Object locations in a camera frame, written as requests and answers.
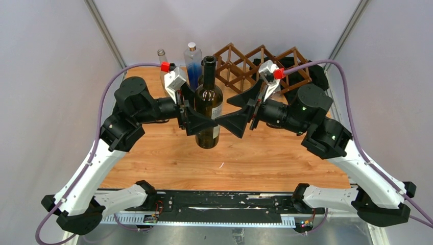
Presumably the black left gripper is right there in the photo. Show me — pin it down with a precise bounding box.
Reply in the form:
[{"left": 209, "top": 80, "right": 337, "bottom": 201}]
[{"left": 135, "top": 81, "right": 215, "bottom": 134}]

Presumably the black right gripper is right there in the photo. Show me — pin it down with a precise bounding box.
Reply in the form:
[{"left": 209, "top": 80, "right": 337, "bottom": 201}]
[{"left": 214, "top": 76, "right": 308, "bottom": 138}]

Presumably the dark bottle rack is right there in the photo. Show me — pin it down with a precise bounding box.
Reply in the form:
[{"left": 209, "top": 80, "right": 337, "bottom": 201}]
[{"left": 195, "top": 56, "right": 223, "bottom": 149}]

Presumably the blue square glass bottle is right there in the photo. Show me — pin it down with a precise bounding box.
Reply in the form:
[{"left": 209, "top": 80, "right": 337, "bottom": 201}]
[{"left": 183, "top": 42, "right": 203, "bottom": 90}]

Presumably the clear round glass bottle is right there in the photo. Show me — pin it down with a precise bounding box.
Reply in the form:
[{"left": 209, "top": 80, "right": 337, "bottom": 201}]
[{"left": 157, "top": 48, "right": 170, "bottom": 96}]

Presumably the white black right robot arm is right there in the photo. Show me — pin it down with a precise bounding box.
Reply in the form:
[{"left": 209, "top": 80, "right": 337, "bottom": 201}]
[{"left": 215, "top": 84, "right": 416, "bottom": 227}]

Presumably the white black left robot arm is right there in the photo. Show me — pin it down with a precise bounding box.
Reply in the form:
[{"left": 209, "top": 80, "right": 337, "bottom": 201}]
[{"left": 41, "top": 77, "right": 215, "bottom": 235}]

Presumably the brown wooden wine rack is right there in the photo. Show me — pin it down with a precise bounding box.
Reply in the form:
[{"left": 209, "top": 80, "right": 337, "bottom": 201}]
[{"left": 213, "top": 43, "right": 312, "bottom": 94}]

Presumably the black cloth behind rack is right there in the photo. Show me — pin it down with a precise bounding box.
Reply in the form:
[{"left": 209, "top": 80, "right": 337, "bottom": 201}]
[{"left": 252, "top": 57, "right": 329, "bottom": 105}]

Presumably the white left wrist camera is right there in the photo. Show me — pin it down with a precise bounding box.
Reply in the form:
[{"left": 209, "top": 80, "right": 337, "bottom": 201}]
[{"left": 164, "top": 67, "right": 187, "bottom": 104}]

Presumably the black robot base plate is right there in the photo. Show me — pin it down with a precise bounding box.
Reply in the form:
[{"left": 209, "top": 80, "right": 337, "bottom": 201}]
[{"left": 102, "top": 190, "right": 325, "bottom": 228}]

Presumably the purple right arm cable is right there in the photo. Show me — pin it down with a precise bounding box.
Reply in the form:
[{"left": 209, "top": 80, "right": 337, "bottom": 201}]
[{"left": 273, "top": 60, "right": 433, "bottom": 229}]

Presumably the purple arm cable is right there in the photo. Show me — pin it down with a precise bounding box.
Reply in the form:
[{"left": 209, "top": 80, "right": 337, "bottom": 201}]
[
  {"left": 35, "top": 62, "right": 170, "bottom": 245},
  {"left": 273, "top": 60, "right": 433, "bottom": 229}
]

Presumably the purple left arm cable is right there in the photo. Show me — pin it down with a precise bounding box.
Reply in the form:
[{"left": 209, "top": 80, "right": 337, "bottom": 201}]
[{"left": 35, "top": 62, "right": 170, "bottom": 245}]

